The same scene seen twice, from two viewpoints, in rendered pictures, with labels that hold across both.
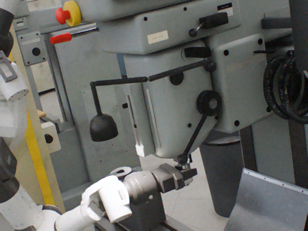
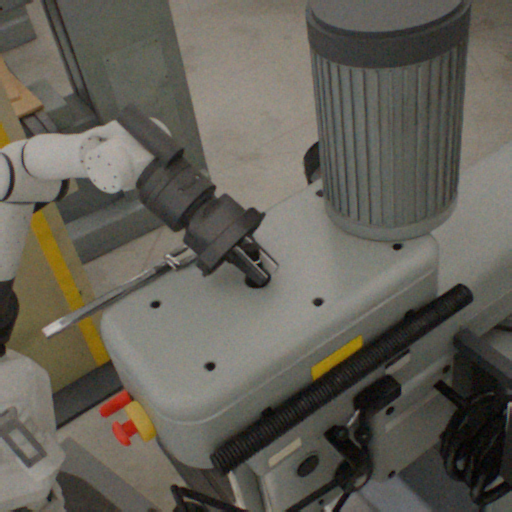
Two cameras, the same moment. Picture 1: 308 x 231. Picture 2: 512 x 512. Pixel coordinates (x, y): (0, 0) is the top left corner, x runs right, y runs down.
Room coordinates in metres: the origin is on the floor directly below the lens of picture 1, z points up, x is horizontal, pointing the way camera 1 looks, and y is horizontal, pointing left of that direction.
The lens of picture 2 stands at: (0.52, -0.08, 2.61)
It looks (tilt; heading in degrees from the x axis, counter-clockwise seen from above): 43 degrees down; 2
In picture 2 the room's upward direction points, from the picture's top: 11 degrees counter-clockwise
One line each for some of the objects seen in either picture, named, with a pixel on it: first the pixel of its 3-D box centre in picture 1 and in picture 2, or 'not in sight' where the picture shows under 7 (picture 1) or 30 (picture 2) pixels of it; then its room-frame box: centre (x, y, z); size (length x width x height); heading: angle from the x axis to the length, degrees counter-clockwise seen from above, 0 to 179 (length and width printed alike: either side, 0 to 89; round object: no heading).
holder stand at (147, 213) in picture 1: (133, 197); not in sight; (1.64, 0.15, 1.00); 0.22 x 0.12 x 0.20; 36
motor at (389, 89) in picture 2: not in sight; (388, 108); (1.37, -0.27, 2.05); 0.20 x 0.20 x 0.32
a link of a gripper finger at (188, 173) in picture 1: (188, 174); not in sight; (1.22, -0.07, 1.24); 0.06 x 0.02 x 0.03; 113
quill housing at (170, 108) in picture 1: (171, 98); (292, 439); (1.25, -0.06, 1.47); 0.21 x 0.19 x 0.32; 30
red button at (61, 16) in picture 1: (63, 15); (126, 430); (1.13, 0.17, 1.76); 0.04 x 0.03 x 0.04; 30
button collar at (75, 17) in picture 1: (71, 13); (140, 421); (1.14, 0.14, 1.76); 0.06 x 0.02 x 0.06; 30
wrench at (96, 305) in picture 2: not in sight; (121, 290); (1.27, 0.14, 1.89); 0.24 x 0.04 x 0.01; 120
